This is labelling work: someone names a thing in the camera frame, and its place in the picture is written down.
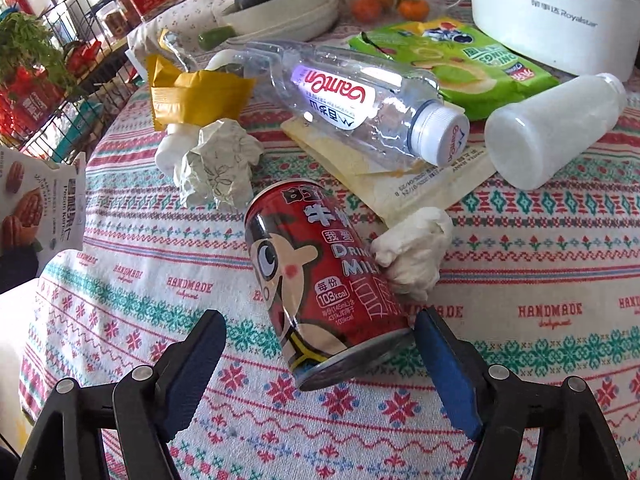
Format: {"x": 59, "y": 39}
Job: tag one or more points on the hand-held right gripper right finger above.
{"x": 450, "y": 375}

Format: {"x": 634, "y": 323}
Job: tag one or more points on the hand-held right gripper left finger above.
{"x": 189, "y": 392}

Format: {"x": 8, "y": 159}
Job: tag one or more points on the red milk drink can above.
{"x": 310, "y": 280}

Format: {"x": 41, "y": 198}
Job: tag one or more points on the green snack bag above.
{"x": 480, "y": 75}

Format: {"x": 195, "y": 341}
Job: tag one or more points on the crumpled white tissue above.
{"x": 415, "y": 252}

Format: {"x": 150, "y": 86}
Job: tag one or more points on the patterned red green tablecloth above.
{"x": 150, "y": 270}

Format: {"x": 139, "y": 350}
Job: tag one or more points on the beige flat packet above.
{"x": 372, "y": 182}

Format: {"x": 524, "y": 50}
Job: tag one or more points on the crumpled printed paper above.
{"x": 220, "y": 160}

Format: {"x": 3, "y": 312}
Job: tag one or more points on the small white tissue wad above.
{"x": 167, "y": 152}

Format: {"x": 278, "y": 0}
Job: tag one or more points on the pecan nut snack bag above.
{"x": 40, "y": 200}

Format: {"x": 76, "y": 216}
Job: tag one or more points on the frosted white plastic bottle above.
{"x": 545, "y": 130}

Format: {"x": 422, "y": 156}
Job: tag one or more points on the clear plastic water bottle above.
{"x": 350, "y": 100}

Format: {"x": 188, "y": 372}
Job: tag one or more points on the yellow snack wrapper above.
{"x": 200, "y": 100}

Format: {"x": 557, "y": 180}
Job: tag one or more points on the tangerine with leaf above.
{"x": 414, "y": 9}

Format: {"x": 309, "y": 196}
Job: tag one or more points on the white shallow plate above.
{"x": 310, "y": 17}
{"x": 300, "y": 32}

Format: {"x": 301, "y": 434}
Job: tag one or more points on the green leafy plant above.
{"x": 30, "y": 50}

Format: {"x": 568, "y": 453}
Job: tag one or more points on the white electric cooking pot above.
{"x": 550, "y": 10}

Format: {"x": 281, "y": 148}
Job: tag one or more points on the small glass jar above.
{"x": 117, "y": 15}

